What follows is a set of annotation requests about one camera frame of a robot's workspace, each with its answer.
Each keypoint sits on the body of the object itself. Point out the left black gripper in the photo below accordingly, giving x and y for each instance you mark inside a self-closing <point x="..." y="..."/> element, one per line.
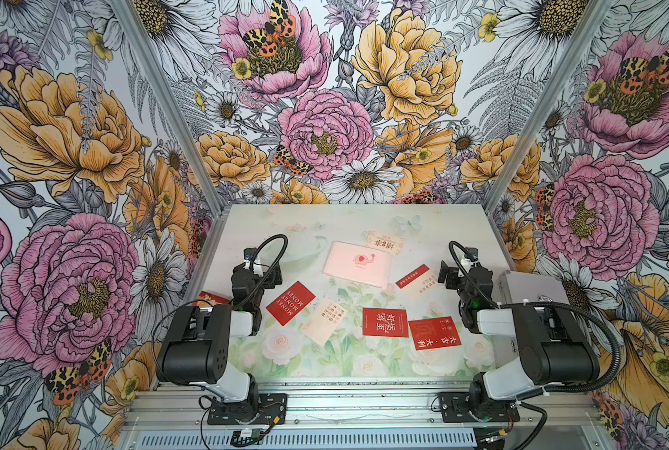
<point x="273" y="278"/>

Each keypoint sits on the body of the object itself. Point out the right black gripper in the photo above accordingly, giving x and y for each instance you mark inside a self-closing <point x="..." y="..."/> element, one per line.
<point x="452" y="275"/>

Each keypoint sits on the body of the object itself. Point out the red money money card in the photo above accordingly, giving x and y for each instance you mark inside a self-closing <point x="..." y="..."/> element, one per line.
<point x="289" y="304"/>

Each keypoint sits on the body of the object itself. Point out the pale pink text card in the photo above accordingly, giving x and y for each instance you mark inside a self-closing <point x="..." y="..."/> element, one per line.
<point x="323" y="321"/>

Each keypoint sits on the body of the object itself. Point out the pink elephant photo album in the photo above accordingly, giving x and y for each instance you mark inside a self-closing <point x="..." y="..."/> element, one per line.
<point x="358" y="264"/>

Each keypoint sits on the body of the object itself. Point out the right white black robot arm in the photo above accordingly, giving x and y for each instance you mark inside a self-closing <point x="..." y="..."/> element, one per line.
<point x="533" y="312"/>

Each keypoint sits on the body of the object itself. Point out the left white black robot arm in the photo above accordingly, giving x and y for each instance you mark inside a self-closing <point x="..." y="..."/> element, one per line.
<point x="195" y="351"/>

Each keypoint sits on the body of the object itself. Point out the red box at left edge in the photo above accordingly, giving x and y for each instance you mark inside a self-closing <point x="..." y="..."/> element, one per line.
<point x="207" y="300"/>

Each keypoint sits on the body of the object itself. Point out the red card gold characters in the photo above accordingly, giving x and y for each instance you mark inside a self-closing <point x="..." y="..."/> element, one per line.
<point x="436" y="333"/>

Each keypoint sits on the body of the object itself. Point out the red and pink card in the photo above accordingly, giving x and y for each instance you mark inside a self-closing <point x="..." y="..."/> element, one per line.
<point x="417" y="283"/>

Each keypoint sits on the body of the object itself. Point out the pale card red characters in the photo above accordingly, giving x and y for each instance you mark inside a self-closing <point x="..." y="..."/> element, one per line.
<point x="385" y="242"/>

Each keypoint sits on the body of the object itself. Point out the red card white characters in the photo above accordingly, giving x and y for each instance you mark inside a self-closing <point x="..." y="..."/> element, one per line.
<point x="385" y="323"/>

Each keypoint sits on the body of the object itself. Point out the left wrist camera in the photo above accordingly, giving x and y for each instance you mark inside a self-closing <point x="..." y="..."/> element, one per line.
<point x="251" y="255"/>

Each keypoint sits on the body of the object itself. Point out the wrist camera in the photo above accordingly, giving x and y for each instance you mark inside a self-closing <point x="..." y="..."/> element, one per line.
<point x="469" y="258"/>
<point x="251" y="255"/>

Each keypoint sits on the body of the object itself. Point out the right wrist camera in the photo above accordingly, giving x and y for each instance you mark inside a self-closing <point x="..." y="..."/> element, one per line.
<point x="469" y="258"/>

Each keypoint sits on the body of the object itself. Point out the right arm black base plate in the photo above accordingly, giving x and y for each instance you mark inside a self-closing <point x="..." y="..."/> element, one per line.
<point x="457" y="407"/>

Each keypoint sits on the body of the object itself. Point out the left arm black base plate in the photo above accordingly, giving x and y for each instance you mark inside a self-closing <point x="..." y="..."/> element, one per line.
<point x="267" y="410"/>

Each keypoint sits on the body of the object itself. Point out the aluminium front rail frame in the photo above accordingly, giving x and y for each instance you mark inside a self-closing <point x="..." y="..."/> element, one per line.
<point x="362" y="414"/>

